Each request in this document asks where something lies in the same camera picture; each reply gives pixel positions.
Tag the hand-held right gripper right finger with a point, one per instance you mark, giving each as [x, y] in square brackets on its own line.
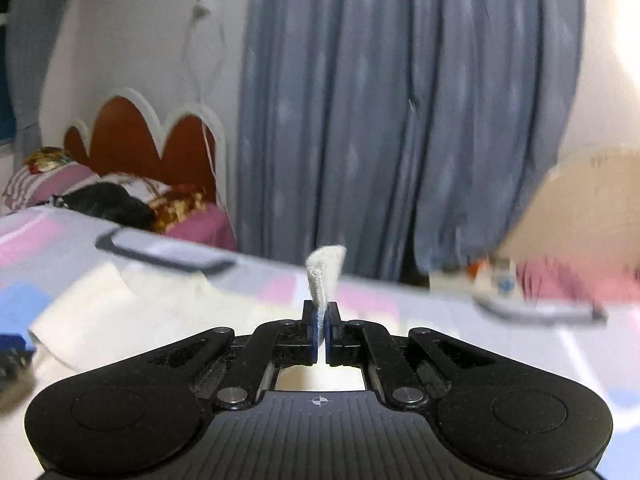
[328, 332]

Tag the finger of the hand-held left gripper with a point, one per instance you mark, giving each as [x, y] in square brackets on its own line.
[12, 341]
[12, 372]

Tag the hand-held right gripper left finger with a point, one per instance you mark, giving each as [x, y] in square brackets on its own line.
[314, 332]

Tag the cream knit garment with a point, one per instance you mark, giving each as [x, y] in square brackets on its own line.
[325, 275]

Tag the plain pink pillow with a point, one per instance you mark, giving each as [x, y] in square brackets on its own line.
[207, 230]

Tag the small white bottle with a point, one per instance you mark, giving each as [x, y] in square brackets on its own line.
[505, 280]

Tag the red gold patterned pillow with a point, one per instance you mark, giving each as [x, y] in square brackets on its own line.
[177, 207]

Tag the gold patterned cloth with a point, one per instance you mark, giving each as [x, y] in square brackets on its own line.
[47, 157]

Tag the wide blue-grey curtain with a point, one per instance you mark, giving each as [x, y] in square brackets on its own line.
[360, 110]

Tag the red scalloped headboard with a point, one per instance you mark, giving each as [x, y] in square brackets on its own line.
[120, 135]

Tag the narrow blue-grey curtain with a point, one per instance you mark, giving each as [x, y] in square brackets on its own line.
[30, 60]

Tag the cardboard box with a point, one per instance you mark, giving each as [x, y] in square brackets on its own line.
[585, 205]

